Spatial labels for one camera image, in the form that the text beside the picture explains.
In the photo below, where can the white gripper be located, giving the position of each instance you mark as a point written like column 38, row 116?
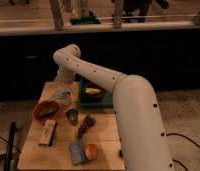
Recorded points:
column 65, row 75

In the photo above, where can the white paper towel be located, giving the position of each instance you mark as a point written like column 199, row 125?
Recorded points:
column 62, row 96

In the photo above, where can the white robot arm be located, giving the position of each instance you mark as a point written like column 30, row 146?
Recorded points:
column 139, row 122

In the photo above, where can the small metal cup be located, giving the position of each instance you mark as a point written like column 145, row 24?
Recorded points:
column 72, row 116

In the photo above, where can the yellow banana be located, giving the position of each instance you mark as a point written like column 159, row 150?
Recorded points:
column 93, row 91

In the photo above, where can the dark brown bowl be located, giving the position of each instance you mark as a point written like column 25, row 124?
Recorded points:
column 96, row 97

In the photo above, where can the green item in bowl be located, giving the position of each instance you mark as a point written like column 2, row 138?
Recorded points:
column 48, row 111

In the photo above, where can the orange bowl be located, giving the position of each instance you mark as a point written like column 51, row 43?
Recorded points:
column 41, row 106

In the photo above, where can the green tray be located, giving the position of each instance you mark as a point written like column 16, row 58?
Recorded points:
column 86, row 102

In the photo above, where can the brown grape bunch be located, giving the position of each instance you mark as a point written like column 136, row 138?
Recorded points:
column 87, row 123

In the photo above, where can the wooden block brush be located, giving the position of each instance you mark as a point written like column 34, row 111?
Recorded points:
column 47, row 133

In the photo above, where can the black stand left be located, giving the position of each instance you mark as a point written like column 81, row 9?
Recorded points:
column 9, row 149

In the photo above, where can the green base plate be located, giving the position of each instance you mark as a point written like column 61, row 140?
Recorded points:
column 84, row 20

